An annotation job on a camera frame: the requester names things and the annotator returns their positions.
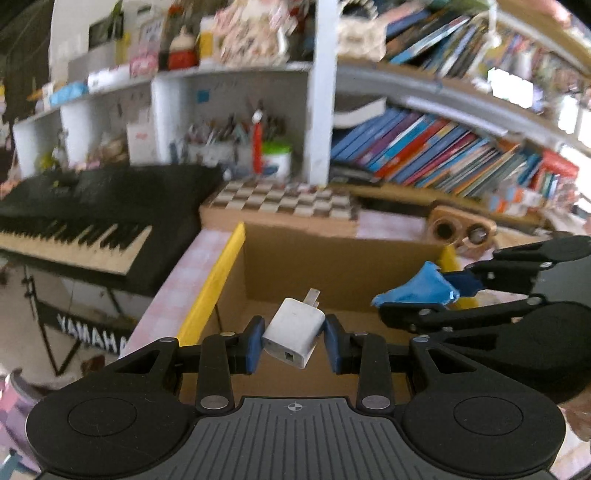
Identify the pen holder with pens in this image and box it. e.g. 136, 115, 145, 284
185, 111, 288, 168

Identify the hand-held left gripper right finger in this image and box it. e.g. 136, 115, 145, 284
323, 315, 478, 415

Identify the yellow cardboard box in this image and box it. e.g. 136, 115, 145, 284
178, 222, 462, 404

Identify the wooden chessboard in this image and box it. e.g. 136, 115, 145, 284
200, 180, 362, 238

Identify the red figurine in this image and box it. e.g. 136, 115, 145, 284
166, 27, 200, 71

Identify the white jar green lid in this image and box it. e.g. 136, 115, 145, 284
261, 142, 293, 181

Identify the wooden speaker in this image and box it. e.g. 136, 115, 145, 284
427, 205, 498, 250

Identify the row of colourful books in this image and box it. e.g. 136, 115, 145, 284
330, 108, 581, 206

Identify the white bookshelf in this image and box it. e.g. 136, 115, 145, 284
11, 0, 591, 185

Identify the black keyboard stand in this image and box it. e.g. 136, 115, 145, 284
23, 265, 139, 376

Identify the small white carton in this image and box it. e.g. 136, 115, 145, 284
127, 122, 158, 165

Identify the leaning books stack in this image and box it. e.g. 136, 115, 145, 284
382, 4, 491, 78

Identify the white USB charger plug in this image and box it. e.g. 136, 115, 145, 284
262, 288, 327, 370

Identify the red tube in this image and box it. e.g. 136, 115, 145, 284
252, 111, 265, 174

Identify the black piano keyboard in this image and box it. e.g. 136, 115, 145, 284
0, 164, 227, 297

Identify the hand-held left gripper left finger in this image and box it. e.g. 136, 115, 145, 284
111, 315, 266, 416

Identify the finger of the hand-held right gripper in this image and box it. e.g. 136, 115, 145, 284
373, 262, 544, 334
438, 235, 591, 297

